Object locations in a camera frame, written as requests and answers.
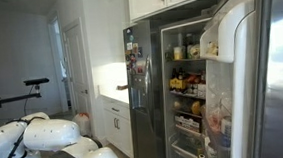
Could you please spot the translucent door dairy compartment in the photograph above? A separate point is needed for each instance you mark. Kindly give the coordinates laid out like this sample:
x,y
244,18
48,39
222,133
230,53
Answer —
x,y
208,34

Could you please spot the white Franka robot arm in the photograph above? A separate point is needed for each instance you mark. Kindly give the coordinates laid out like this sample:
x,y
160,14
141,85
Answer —
x,y
48,134

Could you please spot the refrigerator body with shelves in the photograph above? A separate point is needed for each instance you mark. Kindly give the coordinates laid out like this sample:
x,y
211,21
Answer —
x,y
169,120

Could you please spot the stainless freezer door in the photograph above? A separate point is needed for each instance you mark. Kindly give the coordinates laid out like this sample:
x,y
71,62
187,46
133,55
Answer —
x,y
143,129

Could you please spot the red food pack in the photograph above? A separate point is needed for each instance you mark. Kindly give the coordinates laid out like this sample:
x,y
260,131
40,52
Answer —
x,y
195,78

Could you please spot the white panel room door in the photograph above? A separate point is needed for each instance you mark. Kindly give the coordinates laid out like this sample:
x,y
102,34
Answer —
x,y
76,60

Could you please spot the narrow white cabinet door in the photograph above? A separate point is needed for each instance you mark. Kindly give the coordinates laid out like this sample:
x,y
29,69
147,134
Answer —
x,y
146,1

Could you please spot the open refrigerator door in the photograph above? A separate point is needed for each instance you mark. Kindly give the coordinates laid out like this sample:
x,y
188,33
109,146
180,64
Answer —
x,y
245,81

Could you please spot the red photo magnet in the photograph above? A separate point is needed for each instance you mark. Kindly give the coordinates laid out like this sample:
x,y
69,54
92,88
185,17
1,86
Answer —
x,y
140,69

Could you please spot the water ice dispenser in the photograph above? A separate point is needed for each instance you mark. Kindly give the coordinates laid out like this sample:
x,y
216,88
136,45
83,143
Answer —
x,y
138,96

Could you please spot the colourful figure magnet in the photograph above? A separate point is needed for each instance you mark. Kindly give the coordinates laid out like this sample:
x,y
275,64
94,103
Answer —
x,y
133,61

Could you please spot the dark photo magnet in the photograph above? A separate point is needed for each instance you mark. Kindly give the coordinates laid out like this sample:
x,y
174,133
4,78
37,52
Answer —
x,y
140,52

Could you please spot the tan rectangular magnet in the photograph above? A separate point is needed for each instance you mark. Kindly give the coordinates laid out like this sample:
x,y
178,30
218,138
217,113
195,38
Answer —
x,y
135,48

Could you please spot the brown beer bottle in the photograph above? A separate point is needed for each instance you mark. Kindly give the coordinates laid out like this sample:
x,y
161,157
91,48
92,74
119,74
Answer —
x,y
181,73
174,74

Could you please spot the white square magnet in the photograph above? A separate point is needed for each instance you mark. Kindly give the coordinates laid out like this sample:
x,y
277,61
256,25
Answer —
x,y
129,46

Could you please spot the dark green produce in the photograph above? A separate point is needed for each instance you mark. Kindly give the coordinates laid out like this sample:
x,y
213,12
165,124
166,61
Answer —
x,y
169,56

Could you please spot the yellow beer carton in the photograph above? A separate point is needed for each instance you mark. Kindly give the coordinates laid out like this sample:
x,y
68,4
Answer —
x,y
178,84

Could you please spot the dark drawer pull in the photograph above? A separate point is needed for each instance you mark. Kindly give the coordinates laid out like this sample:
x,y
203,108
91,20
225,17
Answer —
x,y
115,109

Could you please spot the teal round magnet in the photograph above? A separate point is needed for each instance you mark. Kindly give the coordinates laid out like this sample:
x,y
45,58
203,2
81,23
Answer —
x,y
131,38

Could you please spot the pale round fruit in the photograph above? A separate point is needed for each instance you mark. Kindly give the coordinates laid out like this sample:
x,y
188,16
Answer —
x,y
177,105

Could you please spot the yellow tub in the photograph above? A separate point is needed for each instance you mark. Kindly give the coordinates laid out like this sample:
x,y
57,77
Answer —
x,y
178,53

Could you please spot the pale bagged food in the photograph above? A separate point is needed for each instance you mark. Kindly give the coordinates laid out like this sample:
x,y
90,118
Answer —
x,y
194,52

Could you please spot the white base cabinet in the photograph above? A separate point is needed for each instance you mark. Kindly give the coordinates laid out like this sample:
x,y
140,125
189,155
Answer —
x,y
124,137

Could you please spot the white food boxes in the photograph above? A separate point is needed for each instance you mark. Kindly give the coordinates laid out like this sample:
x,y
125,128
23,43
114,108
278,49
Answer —
x,y
201,90

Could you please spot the dark jar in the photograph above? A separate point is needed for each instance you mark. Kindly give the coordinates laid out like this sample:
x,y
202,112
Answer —
x,y
189,40

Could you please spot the yellow orange food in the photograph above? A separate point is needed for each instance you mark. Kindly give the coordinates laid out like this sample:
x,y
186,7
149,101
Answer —
x,y
196,108

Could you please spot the printed cardboard carton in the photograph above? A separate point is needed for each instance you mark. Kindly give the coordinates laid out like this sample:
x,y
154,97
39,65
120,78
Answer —
x,y
188,123

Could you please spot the white trash bag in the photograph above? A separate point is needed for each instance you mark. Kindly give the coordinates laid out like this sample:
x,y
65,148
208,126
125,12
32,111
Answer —
x,y
82,123

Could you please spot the pale butter block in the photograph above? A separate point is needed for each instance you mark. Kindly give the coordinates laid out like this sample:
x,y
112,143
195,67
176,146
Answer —
x,y
213,49

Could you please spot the clear crisper drawer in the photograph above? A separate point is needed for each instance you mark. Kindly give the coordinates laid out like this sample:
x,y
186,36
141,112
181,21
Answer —
x,y
186,149

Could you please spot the pink food bag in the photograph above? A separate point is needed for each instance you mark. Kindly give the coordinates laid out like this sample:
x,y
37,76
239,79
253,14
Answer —
x,y
215,124

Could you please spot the black stereo camera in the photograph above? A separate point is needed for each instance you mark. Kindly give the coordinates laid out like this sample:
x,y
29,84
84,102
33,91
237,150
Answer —
x,y
36,81

